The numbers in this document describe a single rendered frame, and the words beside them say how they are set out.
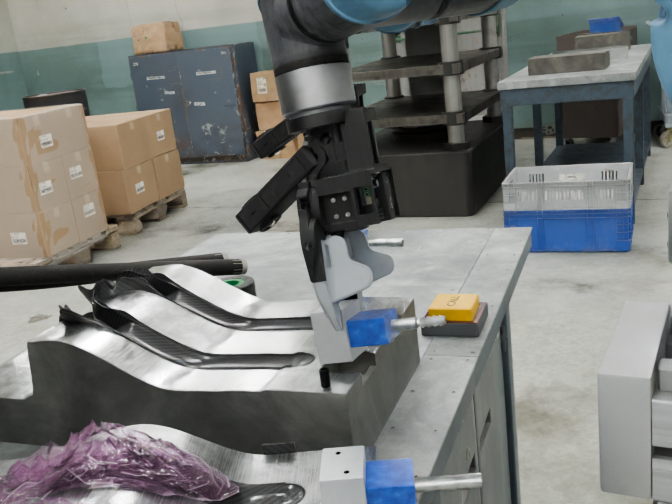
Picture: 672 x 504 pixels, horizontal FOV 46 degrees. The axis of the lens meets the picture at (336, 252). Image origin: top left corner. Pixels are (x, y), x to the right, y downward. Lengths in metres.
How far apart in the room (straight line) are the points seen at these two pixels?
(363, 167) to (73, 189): 4.21
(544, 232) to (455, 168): 0.95
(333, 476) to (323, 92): 0.35
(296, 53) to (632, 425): 0.44
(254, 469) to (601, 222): 3.39
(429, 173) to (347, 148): 4.08
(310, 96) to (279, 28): 0.07
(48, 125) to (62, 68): 4.88
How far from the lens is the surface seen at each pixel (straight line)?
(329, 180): 0.76
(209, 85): 7.90
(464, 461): 1.28
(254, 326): 1.00
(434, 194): 4.86
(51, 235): 4.75
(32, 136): 4.69
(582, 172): 4.34
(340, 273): 0.77
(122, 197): 5.49
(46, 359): 0.94
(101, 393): 0.91
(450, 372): 1.00
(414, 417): 0.90
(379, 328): 0.78
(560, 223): 4.03
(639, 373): 0.55
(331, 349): 0.80
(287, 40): 0.77
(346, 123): 0.77
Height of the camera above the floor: 1.23
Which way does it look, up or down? 16 degrees down
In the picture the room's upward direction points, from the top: 7 degrees counter-clockwise
